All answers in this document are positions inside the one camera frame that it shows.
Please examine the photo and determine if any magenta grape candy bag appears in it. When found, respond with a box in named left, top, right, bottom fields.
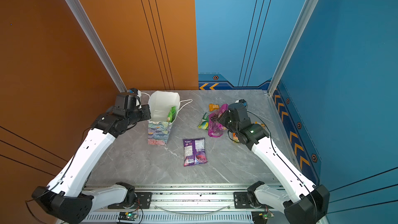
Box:
left=208, top=104, right=228, bottom=138

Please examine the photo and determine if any floral white paper bag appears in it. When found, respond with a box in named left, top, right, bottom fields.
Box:
left=142, top=91, right=193, bottom=146

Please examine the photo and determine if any large green chips bag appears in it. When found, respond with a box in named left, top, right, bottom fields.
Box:
left=167, top=106, right=178, bottom=123

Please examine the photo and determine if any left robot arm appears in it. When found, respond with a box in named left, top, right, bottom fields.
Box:
left=32, top=88, right=151, bottom=224

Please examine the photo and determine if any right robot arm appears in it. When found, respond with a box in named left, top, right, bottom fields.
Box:
left=210, top=100, right=330, bottom=224

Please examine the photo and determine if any green white snack bag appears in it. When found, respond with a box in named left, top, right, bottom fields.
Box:
left=198, top=113, right=209, bottom=130

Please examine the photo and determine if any purple white snack bag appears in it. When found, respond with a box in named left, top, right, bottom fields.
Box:
left=183, top=138, right=208, bottom=167

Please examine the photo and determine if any yellow orange snack packet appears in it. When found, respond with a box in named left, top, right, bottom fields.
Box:
left=233, top=133, right=240, bottom=143

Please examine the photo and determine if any small orange snack packet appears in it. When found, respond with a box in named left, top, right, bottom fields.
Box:
left=208, top=104, right=220, bottom=112

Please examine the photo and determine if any right circuit board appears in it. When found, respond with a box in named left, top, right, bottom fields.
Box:
left=251, top=212, right=275, bottom=224

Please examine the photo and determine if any circuit board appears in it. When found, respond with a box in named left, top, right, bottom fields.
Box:
left=251, top=212, right=275, bottom=224
left=118, top=212, right=138, bottom=222

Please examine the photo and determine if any left circuit board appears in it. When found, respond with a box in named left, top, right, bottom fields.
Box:
left=118, top=212, right=138, bottom=222

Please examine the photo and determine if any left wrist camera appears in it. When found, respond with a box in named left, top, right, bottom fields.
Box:
left=127, top=88, right=142, bottom=97

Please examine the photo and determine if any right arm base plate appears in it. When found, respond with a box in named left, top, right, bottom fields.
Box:
left=233, top=191, right=261, bottom=209

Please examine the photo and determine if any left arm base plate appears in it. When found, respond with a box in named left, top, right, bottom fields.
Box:
left=123, top=192, right=152, bottom=209

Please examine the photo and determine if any aluminium rail frame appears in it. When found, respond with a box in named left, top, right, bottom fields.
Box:
left=81, top=184, right=290, bottom=224

